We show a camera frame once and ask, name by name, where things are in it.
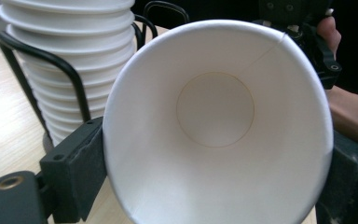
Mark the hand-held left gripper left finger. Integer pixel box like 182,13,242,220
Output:
39,116,108,224

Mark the white disposable paper cup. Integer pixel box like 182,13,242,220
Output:
102,19,336,224

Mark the stack of white cups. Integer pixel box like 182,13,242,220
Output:
0,0,138,147

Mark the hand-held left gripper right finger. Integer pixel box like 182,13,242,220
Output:
314,130,358,224

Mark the dark wire double cup holder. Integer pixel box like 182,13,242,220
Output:
0,0,191,154

